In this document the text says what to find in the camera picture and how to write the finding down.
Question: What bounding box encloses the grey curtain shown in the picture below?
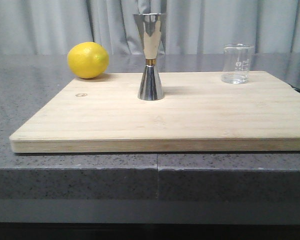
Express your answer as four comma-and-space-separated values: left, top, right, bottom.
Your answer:
0, 0, 300, 55

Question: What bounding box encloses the yellow lemon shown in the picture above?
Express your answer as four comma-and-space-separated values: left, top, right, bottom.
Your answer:
67, 42, 109, 79

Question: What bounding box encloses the light wooden cutting board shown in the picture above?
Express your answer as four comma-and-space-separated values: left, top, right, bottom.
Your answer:
9, 71, 300, 153

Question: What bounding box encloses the steel double jigger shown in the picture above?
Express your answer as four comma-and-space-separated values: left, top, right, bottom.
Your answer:
133, 13, 167, 101

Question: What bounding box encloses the clear glass beaker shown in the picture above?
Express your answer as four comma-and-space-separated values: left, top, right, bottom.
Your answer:
221, 43, 255, 85

